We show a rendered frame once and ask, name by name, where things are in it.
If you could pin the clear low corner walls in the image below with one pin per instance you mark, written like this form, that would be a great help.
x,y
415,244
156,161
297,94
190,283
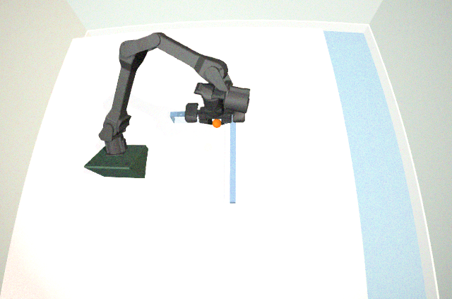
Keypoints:
x,y
181,120

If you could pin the light blue l-shaped wall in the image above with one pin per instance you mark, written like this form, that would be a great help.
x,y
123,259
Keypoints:
x,y
233,198

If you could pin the orange ball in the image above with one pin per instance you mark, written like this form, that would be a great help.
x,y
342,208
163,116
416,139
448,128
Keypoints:
x,y
216,123

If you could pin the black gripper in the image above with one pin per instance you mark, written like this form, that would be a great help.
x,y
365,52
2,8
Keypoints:
x,y
206,115

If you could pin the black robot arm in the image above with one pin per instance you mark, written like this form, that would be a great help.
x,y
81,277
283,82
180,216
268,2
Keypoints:
x,y
218,89

